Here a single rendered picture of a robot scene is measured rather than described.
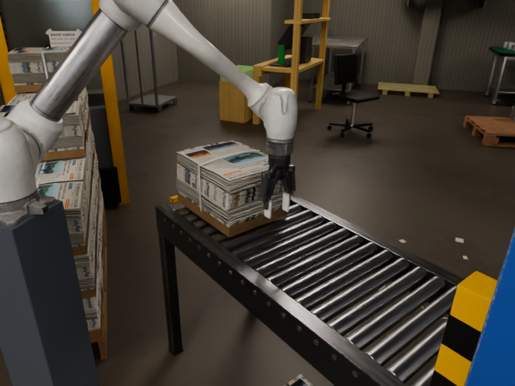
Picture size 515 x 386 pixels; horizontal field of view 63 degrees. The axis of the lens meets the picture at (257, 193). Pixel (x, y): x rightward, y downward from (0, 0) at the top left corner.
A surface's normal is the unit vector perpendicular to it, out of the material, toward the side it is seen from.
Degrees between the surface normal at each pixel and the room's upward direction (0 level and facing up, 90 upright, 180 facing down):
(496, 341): 90
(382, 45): 90
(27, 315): 90
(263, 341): 0
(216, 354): 0
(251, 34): 90
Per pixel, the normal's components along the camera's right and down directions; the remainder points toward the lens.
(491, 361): -0.78, 0.25
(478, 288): 0.02, -0.90
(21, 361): -0.31, 0.40
